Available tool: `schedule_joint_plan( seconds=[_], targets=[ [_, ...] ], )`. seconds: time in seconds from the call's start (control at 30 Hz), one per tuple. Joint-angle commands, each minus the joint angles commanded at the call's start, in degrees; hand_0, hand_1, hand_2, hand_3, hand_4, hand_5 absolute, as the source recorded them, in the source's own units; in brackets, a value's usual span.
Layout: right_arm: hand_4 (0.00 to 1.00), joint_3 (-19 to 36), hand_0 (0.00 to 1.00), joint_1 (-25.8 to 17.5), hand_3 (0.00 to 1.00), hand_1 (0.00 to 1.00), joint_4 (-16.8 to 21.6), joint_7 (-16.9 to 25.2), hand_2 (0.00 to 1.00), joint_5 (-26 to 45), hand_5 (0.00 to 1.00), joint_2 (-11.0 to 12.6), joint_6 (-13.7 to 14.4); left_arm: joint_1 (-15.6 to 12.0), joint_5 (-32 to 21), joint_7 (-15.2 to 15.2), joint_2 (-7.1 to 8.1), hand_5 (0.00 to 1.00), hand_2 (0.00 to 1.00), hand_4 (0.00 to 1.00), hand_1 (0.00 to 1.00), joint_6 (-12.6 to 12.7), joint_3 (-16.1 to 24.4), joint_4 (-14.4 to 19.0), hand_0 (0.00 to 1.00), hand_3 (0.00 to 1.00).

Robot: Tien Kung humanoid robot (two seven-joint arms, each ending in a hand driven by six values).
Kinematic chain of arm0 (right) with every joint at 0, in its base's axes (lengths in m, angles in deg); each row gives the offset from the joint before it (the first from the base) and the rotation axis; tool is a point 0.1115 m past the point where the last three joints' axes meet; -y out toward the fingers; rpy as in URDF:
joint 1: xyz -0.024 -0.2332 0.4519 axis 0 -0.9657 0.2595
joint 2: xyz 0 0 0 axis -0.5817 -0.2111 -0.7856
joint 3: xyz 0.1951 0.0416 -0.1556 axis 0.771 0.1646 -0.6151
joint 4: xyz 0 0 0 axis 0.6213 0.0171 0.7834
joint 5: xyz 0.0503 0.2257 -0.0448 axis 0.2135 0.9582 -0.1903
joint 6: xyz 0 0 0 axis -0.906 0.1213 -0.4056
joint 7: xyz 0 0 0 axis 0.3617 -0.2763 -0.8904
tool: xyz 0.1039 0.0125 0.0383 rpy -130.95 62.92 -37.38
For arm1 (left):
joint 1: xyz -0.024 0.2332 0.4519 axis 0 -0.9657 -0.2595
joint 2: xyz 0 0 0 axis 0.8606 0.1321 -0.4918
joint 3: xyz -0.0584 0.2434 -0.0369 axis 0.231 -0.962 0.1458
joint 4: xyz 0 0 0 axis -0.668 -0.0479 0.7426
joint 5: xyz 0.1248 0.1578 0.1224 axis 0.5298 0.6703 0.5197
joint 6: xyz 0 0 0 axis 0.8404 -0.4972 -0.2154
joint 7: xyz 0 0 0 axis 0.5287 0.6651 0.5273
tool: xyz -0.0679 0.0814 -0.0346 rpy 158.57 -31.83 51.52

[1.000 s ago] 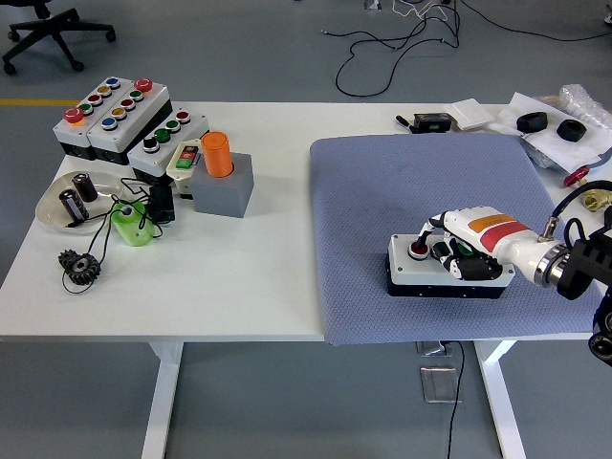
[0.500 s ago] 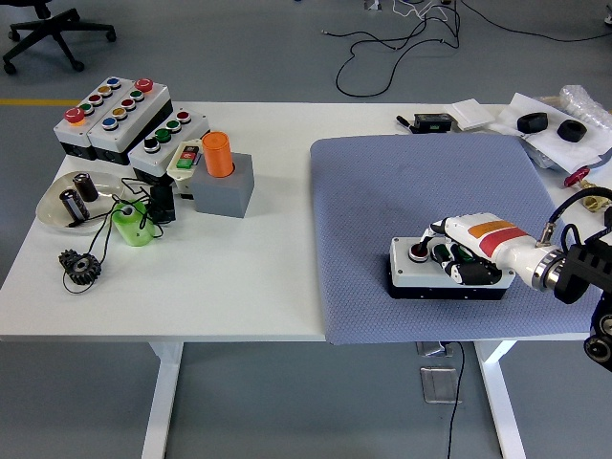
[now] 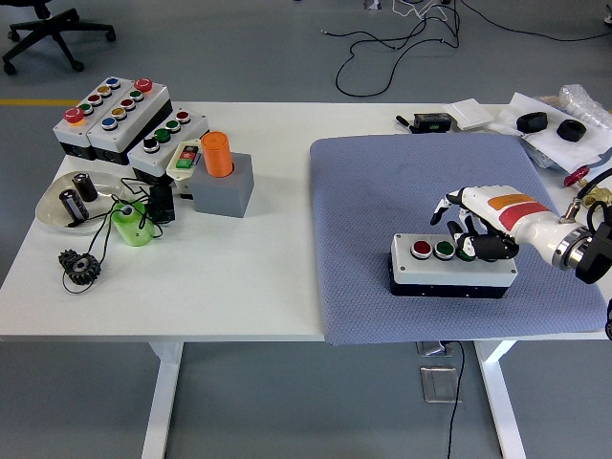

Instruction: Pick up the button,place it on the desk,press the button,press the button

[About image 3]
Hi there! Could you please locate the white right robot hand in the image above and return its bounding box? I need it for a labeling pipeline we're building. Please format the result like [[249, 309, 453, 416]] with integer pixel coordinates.
[[429, 185, 575, 267]]

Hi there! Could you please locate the three-button white control box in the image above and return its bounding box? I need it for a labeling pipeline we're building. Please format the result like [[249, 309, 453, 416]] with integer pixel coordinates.
[[389, 232, 519, 298]]

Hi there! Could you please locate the five-button box, emergency stop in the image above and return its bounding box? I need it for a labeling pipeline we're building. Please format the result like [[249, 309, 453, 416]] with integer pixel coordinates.
[[85, 77, 173, 167], [51, 76, 130, 162]]

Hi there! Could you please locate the white paper sheet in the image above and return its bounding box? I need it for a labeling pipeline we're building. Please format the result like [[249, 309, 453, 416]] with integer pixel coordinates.
[[487, 91, 612, 176]]

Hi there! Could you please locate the small black electronic module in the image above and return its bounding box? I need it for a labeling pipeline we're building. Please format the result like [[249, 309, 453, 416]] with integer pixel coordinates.
[[411, 112, 453, 134]]

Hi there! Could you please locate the clear bubble wrap bag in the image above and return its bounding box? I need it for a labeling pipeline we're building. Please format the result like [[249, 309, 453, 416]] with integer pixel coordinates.
[[557, 83, 612, 133]]

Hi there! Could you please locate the grey-blue textured mat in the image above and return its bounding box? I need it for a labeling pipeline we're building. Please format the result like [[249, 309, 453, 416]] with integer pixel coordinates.
[[308, 132, 611, 346]]

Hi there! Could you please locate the metal floor socket cover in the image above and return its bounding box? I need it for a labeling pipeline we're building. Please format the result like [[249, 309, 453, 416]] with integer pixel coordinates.
[[419, 365, 464, 404], [415, 339, 455, 358]]

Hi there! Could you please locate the white table leg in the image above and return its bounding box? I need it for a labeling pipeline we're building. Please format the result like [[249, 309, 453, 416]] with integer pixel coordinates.
[[472, 339, 527, 459], [141, 341, 186, 459]]

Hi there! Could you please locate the grey block holder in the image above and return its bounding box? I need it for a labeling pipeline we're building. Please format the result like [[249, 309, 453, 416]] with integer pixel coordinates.
[[189, 152, 254, 219]]

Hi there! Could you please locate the orange cylinder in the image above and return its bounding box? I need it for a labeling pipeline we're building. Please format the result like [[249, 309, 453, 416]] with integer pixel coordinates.
[[200, 131, 234, 180]]

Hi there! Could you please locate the black power adapter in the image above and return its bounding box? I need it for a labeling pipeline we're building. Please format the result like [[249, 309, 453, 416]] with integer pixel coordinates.
[[147, 184, 177, 225]]

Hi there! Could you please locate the control box with black knob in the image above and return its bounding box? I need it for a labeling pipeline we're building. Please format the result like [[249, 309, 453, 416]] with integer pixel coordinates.
[[127, 108, 211, 186]]

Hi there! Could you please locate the green plastic cylinder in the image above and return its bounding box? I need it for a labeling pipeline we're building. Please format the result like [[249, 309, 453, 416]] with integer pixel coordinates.
[[110, 200, 157, 249]]

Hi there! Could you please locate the brown capacitor cylinder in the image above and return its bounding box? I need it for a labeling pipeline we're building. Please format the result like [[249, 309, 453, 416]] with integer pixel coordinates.
[[71, 172, 99, 203]]

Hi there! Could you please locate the black metal gear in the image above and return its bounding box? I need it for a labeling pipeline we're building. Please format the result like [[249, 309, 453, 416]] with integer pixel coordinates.
[[57, 249, 104, 287]]

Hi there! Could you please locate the black capacitor cylinder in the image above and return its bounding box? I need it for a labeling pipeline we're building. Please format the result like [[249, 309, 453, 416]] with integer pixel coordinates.
[[57, 189, 91, 223]]

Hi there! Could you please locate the black office chair base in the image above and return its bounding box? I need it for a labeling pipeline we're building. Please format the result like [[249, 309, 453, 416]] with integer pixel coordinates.
[[0, 0, 118, 77]]

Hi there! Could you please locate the brass valve red handle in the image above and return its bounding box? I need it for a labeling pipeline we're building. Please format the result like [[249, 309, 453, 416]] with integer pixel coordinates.
[[562, 165, 612, 208]]

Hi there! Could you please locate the black rubber ring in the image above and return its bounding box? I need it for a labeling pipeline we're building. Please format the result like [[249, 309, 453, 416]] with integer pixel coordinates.
[[514, 110, 550, 134], [557, 119, 588, 142]]

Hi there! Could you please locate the white wall switch plate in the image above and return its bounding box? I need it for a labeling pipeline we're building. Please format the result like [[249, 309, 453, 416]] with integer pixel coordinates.
[[442, 98, 496, 131]]

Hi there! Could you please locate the long thin black floor cable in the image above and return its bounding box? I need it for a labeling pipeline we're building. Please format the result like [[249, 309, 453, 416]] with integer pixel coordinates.
[[458, 0, 612, 40]]

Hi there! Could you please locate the black cable under table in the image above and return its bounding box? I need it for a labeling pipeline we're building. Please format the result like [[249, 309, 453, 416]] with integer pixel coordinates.
[[447, 341, 466, 459]]

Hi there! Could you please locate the black looped floor cable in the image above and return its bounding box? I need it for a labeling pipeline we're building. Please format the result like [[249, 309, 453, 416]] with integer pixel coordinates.
[[334, 2, 461, 97]]

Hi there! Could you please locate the white floor cable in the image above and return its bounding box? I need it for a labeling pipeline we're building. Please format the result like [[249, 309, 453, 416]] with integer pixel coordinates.
[[389, 0, 460, 21]]

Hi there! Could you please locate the cream red-green switch box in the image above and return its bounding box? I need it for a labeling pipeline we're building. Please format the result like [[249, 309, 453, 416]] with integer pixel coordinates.
[[165, 139, 205, 200]]

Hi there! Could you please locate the thin black cord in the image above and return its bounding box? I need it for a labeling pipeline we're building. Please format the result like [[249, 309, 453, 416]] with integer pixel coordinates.
[[60, 177, 166, 295]]

